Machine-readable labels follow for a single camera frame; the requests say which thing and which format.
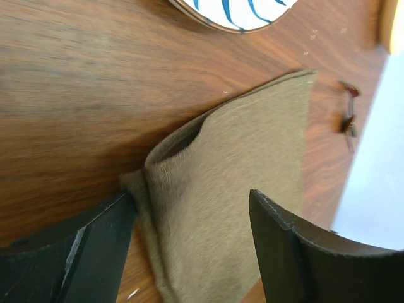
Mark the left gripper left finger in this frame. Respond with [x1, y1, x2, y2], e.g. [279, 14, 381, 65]
[1, 191, 136, 302]

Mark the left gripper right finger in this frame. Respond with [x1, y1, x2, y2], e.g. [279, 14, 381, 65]
[249, 189, 403, 302]

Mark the brown cloth napkin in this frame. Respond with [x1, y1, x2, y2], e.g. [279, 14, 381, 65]
[120, 70, 317, 302]

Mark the copper spoon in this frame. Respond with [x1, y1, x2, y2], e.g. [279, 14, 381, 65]
[340, 107, 358, 153]

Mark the white blue striped plate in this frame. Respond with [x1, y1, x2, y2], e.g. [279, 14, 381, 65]
[169, 0, 297, 34]

